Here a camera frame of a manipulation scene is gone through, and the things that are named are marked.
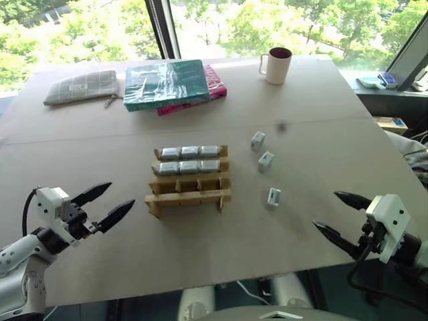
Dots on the grey robot torso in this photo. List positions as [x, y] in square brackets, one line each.
[267, 314]

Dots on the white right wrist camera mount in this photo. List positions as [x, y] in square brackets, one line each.
[391, 214]

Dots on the wooden box with blue item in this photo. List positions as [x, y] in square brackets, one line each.
[391, 124]

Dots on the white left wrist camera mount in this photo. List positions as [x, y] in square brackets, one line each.
[50, 200]

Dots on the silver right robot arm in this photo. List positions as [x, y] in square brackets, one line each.
[416, 250]

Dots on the pink shrink-wrapped book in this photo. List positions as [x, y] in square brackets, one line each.
[215, 83]

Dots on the dark slanted window frame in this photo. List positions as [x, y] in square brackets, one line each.
[406, 57]

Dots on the grey checked fabric pouch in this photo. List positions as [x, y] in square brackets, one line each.
[80, 87]

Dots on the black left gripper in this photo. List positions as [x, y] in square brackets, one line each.
[75, 219]

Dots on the black window frame post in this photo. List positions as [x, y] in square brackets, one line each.
[162, 26]

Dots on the white shallow tray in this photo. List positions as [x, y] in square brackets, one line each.
[369, 82]

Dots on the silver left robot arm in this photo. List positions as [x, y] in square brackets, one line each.
[20, 267]

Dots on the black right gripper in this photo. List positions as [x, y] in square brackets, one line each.
[369, 242]

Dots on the wooden slotted rack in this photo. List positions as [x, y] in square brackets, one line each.
[187, 197]

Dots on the white rounded robot leg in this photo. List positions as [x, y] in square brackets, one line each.
[195, 302]
[291, 289]

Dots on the small blue box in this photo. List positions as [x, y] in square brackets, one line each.
[388, 79]

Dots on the teal shrink-wrapped book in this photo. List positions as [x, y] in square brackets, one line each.
[164, 83]

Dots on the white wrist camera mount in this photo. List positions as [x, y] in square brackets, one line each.
[391, 214]
[50, 200]

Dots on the grey cloth bundle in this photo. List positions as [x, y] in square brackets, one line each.
[409, 154]

